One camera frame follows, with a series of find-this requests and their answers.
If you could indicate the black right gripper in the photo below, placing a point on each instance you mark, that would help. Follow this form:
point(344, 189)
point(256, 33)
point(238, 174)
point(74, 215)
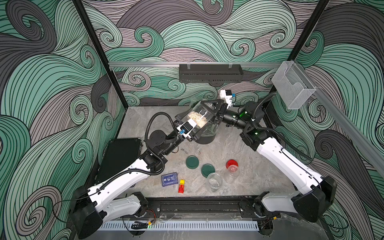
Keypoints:
point(222, 110)

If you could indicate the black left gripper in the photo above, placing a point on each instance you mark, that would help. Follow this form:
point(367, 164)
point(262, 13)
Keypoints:
point(180, 116)

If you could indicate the green-lidded oatmeal jar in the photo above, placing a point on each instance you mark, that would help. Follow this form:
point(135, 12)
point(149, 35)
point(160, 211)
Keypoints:
point(201, 117)

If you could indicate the black bin with green liner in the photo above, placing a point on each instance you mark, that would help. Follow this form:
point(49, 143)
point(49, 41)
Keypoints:
point(212, 133)

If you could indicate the green jar lid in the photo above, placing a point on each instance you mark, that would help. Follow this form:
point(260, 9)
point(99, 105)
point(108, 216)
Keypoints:
point(207, 169)
point(192, 162)

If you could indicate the red jar lid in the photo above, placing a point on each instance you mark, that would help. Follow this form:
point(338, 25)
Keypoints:
point(232, 163)

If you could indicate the glass oatmeal jar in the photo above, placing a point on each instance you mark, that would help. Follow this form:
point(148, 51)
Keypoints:
point(214, 182)

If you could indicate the red-lidded oatmeal jar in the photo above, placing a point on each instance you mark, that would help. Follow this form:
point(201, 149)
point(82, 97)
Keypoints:
point(231, 174)

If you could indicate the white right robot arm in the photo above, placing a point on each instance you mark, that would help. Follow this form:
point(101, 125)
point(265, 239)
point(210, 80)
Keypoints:
point(314, 193)

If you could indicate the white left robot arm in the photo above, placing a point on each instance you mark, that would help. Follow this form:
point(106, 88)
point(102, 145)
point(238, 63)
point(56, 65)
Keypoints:
point(91, 207)

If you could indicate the blue card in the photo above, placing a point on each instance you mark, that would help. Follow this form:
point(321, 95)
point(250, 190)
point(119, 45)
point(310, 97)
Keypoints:
point(169, 179)

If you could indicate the red yellow toy block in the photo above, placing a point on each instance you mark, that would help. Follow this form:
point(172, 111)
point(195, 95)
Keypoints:
point(181, 188)

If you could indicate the black flat tray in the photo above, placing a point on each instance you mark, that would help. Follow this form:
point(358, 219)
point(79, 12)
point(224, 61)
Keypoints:
point(119, 154)

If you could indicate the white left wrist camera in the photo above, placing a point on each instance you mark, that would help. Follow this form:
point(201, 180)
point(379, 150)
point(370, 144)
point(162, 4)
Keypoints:
point(185, 130)

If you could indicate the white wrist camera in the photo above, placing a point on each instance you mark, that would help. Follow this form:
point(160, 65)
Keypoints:
point(185, 130)
point(227, 96)

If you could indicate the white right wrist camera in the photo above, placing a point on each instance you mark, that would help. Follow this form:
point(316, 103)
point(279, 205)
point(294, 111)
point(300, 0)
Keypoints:
point(227, 96)

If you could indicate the black wall shelf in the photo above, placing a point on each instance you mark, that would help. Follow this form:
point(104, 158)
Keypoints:
point(212, 74)

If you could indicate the aluminium wall rail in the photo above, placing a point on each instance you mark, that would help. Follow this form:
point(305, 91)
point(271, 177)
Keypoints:
point(152, 64)

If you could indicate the clear acrylic wall holder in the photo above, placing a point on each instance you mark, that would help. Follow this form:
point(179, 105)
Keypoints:
point(293, 84)

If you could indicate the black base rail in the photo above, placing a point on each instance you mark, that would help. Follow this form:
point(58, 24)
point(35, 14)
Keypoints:
point(242, 206)

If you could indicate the white slotted cable duct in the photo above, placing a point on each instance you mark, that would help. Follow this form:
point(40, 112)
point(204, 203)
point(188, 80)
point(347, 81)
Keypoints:
point(249, 226)

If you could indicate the black corner frame post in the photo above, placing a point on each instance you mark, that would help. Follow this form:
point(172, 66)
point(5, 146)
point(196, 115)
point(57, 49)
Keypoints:
point(95, 41)

